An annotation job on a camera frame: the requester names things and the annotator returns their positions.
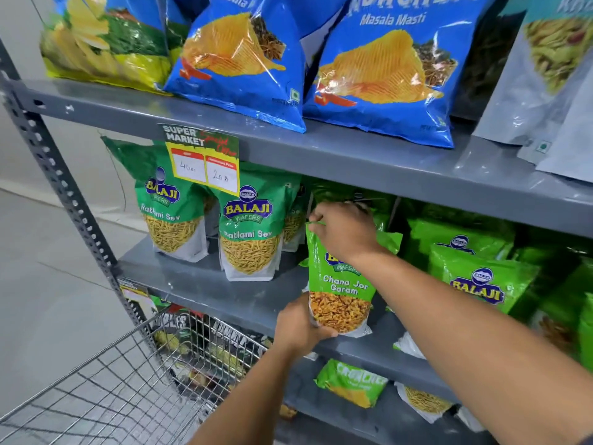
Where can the person's left hand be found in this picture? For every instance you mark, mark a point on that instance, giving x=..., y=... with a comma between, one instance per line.
x=301, y=329

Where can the person's right hand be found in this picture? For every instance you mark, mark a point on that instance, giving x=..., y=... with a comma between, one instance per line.
x=347, y=231

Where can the grey metal shelf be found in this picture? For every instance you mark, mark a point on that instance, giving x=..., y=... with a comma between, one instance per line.
x=370, y=157

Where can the row of Chana Jor Garam packets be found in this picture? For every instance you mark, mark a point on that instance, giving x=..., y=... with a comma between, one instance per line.
x=440, y=236

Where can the person's right forearm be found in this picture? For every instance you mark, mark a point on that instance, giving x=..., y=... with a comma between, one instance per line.
x=463, y=338

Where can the person's left forearm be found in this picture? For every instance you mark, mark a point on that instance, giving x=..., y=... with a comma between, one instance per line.
x=245, y=403

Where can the dark green noodle snack pouch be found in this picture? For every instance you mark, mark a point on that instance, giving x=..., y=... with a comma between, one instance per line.
x=294, y=222
x=171, y=217
x=250, y=245

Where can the grey mixed snack pouch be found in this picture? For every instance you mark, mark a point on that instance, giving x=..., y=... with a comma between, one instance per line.
x=574, y=152
x=519, y=101

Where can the large green yellow price tag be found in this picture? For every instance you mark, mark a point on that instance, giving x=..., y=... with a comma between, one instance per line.
x=199, y=166

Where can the yellow green chips packet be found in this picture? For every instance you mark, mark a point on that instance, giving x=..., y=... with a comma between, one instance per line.
x=102, y=50

